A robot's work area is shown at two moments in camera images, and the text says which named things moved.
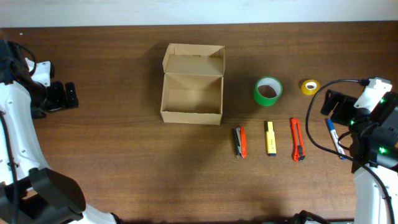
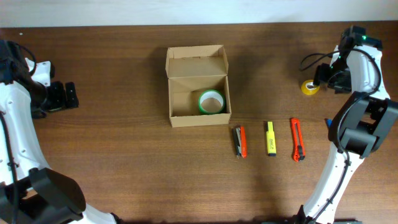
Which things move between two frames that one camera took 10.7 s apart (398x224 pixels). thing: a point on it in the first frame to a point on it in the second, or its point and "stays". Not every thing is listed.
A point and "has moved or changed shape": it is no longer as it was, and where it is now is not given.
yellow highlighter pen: [271, 139] stays
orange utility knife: [298, 142] stays
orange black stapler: [240, 142] stays
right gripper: [345, 103] to [320, 73]
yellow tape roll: [310, 87] stays
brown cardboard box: [193, 84] has moved or changed shape
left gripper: [59, 98] stays
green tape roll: [267, 90] to [211, 102]
